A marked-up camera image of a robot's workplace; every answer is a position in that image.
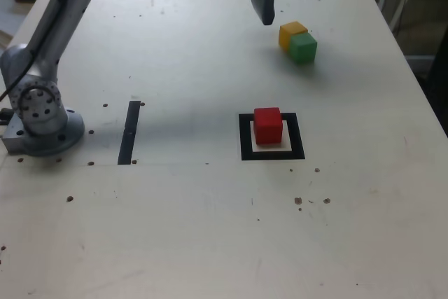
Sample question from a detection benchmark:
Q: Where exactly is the yellow cube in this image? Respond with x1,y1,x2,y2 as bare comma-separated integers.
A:
279,21,309,53

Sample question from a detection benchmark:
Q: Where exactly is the green cube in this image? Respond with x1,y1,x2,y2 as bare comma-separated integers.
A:
288,32,319,65

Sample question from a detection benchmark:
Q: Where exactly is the red cube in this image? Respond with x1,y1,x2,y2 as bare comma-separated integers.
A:
253,106,284,146

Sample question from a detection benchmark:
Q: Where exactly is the black tape square outline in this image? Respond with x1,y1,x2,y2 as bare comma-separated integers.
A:
238,112,306,162

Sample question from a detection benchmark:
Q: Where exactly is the black tape strip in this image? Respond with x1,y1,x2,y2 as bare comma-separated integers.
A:
117,100,141,166

